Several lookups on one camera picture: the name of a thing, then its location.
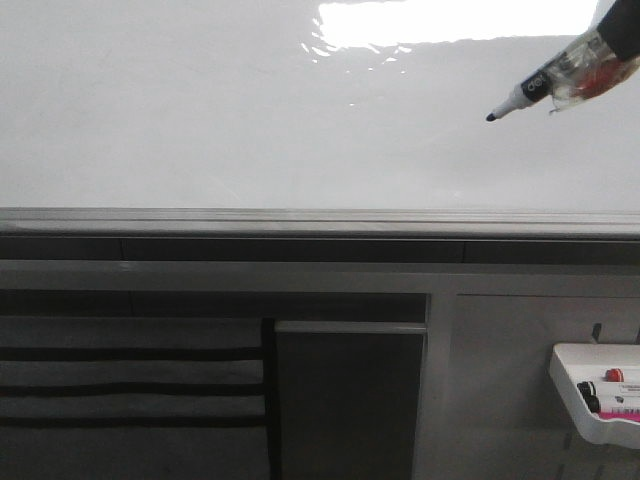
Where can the black capped marker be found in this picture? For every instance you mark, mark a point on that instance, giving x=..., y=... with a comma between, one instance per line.
x=604, y=389
x=623, y=405

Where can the red capped marker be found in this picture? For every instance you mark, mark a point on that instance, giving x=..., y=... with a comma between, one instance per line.
x=623, y=375

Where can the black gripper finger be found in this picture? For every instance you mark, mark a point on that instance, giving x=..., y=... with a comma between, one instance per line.
x=619, y=28

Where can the white plastic marker tray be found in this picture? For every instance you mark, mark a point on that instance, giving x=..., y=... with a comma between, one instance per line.
x=573, y=363

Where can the white whiteboard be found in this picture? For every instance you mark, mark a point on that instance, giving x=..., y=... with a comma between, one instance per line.
x=332, y=117

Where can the black whiteboard marker with tape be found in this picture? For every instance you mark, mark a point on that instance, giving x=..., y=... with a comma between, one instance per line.
x=588, y=67

